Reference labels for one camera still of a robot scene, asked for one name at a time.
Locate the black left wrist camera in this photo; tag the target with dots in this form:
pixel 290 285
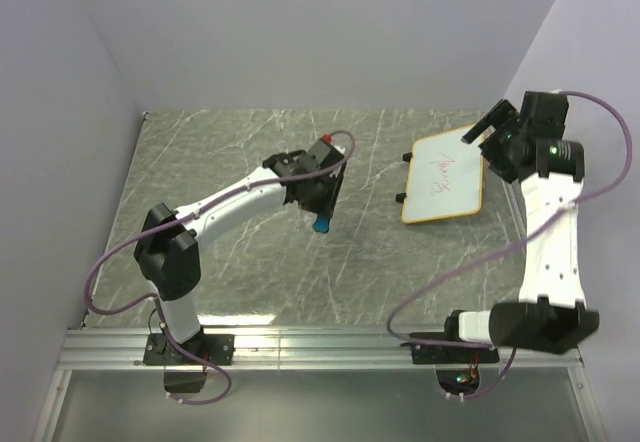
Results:
pixel 322 154

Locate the orange framed whiteboard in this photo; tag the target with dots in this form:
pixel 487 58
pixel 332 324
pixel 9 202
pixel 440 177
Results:
pixel 445 178

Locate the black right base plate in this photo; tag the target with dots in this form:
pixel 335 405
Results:
pixel 422 354

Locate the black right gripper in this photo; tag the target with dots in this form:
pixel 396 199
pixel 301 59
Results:
pixel 502 113

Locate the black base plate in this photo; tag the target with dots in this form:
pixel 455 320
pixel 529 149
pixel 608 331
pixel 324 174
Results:
pixel 215 348
pixel 422 354

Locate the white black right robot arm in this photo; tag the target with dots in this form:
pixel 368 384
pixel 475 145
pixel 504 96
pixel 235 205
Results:
pixel 550 314

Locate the blue whiteboard eraser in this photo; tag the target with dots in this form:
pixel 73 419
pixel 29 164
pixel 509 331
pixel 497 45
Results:
pixel 321 224

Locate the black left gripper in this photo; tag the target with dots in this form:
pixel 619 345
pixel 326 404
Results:
pixel 326 206

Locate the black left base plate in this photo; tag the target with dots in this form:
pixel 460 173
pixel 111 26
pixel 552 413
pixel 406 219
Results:
pixel 215 348

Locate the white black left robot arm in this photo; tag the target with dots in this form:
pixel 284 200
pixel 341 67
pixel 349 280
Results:
pixel 170 258

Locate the aluminium front rail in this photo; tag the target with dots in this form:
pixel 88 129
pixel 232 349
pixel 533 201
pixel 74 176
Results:
pixel 255 348

